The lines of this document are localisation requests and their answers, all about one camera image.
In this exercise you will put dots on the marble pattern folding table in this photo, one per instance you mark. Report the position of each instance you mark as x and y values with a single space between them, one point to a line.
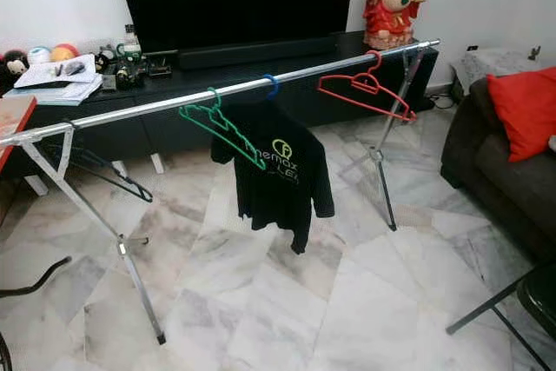
13 123

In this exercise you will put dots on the black soundbar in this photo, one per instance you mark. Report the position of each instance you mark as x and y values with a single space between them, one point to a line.
252 54

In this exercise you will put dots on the red laughing buddha statue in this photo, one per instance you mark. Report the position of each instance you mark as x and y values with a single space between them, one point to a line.
393 10

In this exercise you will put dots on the dark brown sofa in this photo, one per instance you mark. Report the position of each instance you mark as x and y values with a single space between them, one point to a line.
504 188

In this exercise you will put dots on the blue plastic hanger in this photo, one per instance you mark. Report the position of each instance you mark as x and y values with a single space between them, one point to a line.
276 84

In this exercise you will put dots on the black folding chair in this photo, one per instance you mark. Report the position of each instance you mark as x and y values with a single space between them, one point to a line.
540 297

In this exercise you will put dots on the black television console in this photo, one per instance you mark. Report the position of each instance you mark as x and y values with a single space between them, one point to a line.
347 54

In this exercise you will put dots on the red cushion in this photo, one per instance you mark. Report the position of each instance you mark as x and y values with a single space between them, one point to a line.
526 110

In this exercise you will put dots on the red plastic hanger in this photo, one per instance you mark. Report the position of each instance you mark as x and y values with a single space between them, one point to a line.
367 84

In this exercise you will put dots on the white round toy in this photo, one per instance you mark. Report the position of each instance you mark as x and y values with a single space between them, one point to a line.
40 55

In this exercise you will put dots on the black mouse plush toy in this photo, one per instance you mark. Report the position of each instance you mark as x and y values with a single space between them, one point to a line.
13 62

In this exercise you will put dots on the clear plastic bottle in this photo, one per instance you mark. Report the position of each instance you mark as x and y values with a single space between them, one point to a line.
130 41

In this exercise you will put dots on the black shirt green logo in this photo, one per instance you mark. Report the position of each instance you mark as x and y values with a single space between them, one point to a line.
269 197

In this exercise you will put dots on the orange round toy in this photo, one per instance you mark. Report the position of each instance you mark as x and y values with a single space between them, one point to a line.
65 51

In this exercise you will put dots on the lace covered side table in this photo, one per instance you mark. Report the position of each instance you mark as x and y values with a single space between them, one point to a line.
495 62

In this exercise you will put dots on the white paper stack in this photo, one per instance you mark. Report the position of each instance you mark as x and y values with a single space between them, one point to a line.
56 80

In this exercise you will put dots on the silver metal clothes rack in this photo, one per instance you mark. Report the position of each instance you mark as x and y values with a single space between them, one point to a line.
139 109

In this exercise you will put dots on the green plastic hanger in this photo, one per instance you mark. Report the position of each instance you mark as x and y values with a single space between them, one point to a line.
213 112

